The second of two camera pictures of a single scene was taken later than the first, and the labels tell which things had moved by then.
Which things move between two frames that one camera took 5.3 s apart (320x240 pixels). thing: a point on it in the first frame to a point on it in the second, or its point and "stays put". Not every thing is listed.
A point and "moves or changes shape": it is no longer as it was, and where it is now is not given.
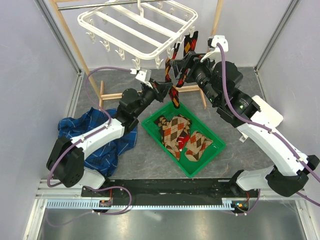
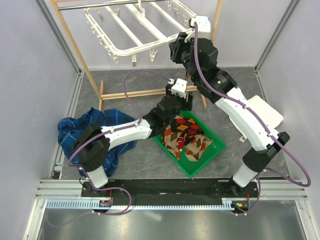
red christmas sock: (181, 140) stays put
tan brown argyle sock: (173, 128) stays put
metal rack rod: (113, 5) stays put
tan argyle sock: (196, 146) stays put
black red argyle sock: (173, 92) moves or changes shape
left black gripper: (160, 89) to (186, 105)
